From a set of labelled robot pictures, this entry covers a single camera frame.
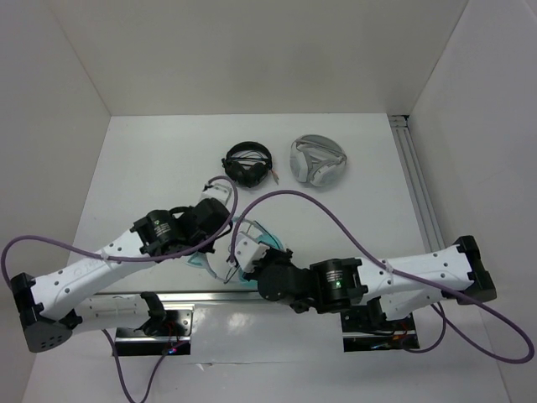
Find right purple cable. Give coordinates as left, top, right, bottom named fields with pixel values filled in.
left=228, top=191, right=536, bottom=364

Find black headphones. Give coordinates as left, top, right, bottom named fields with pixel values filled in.
left=222, top=141, right=279, bottom=188

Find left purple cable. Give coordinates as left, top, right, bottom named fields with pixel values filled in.
left=1, top=175, right=240, bottom=403

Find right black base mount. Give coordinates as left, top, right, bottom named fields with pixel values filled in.
left=340, top=306, right=420, bottom=353

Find white grey headphones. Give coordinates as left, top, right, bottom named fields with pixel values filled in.
left=289, top=134, right=347, bottom=187

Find purple cable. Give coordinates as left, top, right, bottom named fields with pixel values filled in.
left=228, top=191, right=536, bottom=364
left=1, top=175, right=240, bottom=403

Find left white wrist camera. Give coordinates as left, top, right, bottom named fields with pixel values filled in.
left=199, top=181, right=234, bottom=207

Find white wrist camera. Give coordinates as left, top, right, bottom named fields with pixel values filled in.
left=199, top=181, right=234, bottom=207
left=233, top=232, right=270, bottom=274

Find aluminium rail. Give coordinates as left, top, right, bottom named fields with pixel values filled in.
left=388, top=115, right=446, bottom=252
left=87, top=289, right=269, bottom=307

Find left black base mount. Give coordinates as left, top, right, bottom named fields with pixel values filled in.
left=113, top=304, right=194, bottom=357

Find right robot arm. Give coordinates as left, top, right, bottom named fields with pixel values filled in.
left=235, top=233, right=497, bottom=329

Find front aluminium rail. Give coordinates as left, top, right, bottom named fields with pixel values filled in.
left=87, top=289, right=269, bottom=307

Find right side aluminium rail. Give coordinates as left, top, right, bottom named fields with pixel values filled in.
left=388, top=115, right=446, bottom=252

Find teal cat ear headphones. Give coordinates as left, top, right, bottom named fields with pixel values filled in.
left=185, top=217, right=285, bottom=288

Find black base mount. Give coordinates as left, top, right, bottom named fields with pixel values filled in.
left=340, top=306, right=420, bottom=353
left=113, top=304, right=194, bottom=357

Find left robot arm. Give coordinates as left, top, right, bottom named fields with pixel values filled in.
left=10, top=198, right=232, bottom=353

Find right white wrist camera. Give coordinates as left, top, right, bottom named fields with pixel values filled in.
left=233, top=232, right=270, bottom=274

